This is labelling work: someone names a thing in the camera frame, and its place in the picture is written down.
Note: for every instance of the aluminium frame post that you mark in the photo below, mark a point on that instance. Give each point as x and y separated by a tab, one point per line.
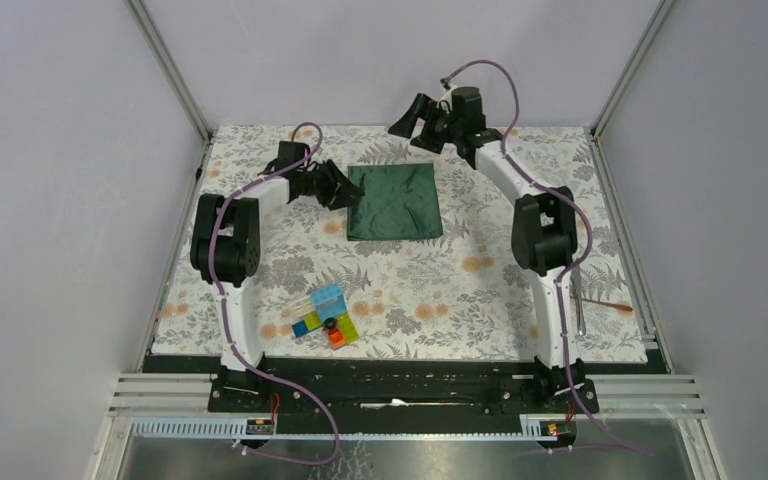
639	53
169	67

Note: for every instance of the left aluminium frame post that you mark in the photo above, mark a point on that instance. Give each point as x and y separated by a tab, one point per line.
169	67

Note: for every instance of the colourful toy brick assembly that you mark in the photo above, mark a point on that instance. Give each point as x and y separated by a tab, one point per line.
324	310

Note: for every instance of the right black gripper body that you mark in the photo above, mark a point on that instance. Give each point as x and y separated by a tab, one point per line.
438	124

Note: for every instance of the dark green cloth napkin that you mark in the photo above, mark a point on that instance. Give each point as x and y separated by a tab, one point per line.
400	203

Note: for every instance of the right aluminium frame post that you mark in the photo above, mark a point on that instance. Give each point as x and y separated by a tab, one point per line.
639	53

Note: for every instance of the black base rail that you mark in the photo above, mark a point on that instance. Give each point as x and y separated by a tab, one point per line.
384	396

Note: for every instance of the silver table knife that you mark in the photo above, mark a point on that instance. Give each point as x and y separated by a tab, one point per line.
576	296

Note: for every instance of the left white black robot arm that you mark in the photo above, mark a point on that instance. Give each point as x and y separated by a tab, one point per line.
225	246

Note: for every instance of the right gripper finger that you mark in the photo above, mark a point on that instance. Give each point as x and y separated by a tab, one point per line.
420	109
430	142

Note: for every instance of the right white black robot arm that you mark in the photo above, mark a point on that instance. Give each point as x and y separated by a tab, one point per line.
544	236

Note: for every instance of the copper spoon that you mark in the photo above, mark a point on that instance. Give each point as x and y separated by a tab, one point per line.
622	307

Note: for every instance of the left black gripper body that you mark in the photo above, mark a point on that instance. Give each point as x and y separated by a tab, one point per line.
318	182

